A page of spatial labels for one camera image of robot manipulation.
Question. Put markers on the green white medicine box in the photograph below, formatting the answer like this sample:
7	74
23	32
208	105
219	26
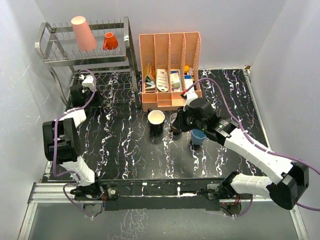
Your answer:
175	81

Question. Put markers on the peach plastic desk organizer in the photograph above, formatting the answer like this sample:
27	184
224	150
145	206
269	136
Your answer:
172	52

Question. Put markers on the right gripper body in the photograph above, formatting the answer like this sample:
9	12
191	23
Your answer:
191	123

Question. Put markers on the yellow capped bottle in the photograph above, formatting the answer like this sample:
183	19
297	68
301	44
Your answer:
186	69

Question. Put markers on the orange ceramic mug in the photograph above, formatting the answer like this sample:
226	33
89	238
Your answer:
110	42

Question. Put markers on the blue white box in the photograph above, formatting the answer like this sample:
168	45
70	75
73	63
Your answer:
188	81

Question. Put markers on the white barcode card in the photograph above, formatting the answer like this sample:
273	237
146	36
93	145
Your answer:
162	80

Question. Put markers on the cream and brown tumbler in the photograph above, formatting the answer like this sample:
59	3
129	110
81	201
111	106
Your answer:
172	120

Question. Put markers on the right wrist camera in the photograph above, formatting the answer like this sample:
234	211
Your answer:
189	96

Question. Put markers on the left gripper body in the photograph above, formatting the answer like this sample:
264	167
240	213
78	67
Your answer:
89	94

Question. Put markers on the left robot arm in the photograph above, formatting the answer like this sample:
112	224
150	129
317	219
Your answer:
62	144

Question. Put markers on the black mug white inside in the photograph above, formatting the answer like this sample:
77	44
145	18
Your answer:
156	119

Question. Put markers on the steel two-tier dish rack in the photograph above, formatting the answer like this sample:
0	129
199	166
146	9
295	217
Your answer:
57	47

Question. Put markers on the orange booklet stack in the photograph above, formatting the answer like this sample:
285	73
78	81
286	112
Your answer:
149	73

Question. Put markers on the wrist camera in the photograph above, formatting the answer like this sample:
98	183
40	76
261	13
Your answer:
189	96
87	81

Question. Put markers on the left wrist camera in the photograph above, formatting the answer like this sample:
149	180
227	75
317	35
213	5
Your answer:
87	81

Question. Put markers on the blue plastic cup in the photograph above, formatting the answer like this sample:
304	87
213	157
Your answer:
197	137

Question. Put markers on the tall pink cup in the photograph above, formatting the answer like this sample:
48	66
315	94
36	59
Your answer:
85	39

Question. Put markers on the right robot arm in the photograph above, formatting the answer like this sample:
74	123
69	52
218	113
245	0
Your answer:
284	181

